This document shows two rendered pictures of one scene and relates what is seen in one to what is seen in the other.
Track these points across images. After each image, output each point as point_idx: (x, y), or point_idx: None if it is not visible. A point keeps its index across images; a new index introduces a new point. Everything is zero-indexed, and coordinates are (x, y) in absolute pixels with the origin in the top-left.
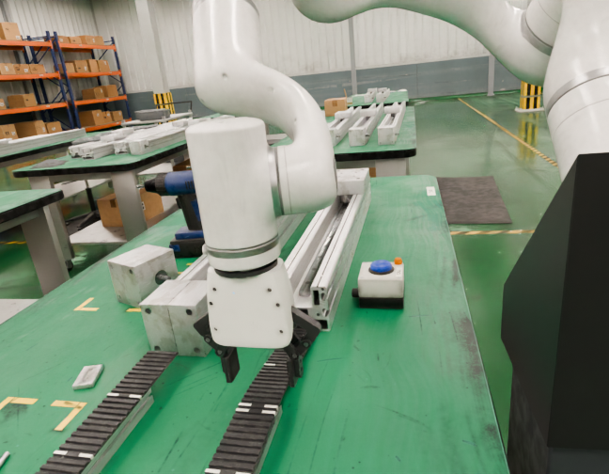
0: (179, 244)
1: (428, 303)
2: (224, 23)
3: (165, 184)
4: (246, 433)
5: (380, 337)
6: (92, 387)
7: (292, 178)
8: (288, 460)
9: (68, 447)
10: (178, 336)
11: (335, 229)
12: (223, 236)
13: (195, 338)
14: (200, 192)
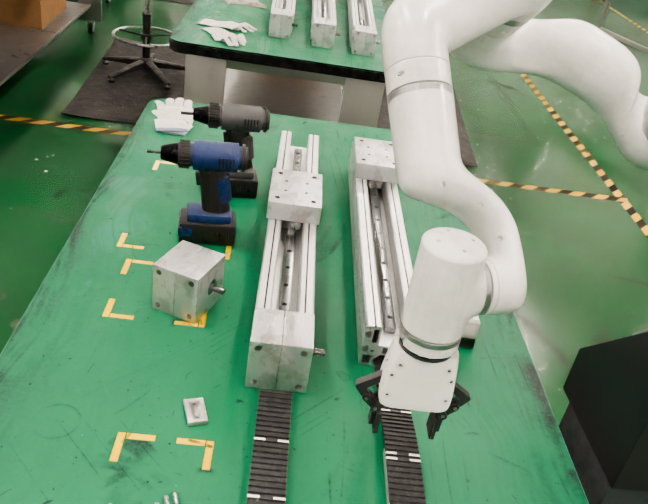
0: (191, 229)
1: (492, 343)
2: (441, 124)
3: (192, 157)
4: (405, 478)
5: (462, 380)
6: (207, 424)
7: (502, 296)
8: (432, 498)
9: (256, 491)
10: (282, 373)
11: (382, 235)
12: (436, 334)
13: (300, 376)
14: (427, 298)
